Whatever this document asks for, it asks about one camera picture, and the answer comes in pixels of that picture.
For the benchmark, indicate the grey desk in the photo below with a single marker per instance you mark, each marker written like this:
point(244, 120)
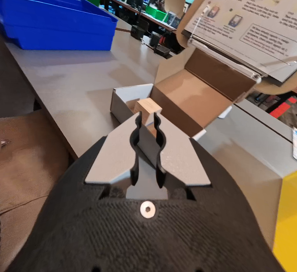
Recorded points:
point(81, 86)

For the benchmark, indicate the white cardboard mailer box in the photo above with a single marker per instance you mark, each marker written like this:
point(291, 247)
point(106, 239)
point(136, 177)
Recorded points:
point(185, 91)

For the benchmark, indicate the white stand with wooden board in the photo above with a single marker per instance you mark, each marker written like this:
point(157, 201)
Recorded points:
point(232, 68)

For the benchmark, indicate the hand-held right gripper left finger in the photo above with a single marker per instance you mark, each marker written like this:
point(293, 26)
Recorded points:
point(109, 160)

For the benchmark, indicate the yellow plastic bin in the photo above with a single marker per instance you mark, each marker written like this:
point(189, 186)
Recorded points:
point(287, 218)

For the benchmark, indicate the black power adapter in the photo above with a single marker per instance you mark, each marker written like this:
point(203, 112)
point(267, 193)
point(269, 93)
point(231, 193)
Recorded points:
point(139, 32)
point(162, 51)

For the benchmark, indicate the cardboard sign on stand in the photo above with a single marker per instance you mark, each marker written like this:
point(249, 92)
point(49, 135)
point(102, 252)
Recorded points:
point(175, 2)

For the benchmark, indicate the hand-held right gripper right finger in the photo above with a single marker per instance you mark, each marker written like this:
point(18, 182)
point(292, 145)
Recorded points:
point(183, 163)

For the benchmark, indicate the printed instruction sheet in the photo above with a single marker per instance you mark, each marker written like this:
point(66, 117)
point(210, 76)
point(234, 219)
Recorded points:
point(255, 21)

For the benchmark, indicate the small green plastic bin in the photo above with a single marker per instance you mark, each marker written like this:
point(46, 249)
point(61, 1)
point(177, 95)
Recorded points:
point(156, 13)

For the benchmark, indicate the wooden cube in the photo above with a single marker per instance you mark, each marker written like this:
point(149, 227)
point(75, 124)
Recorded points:
point(148, 108)

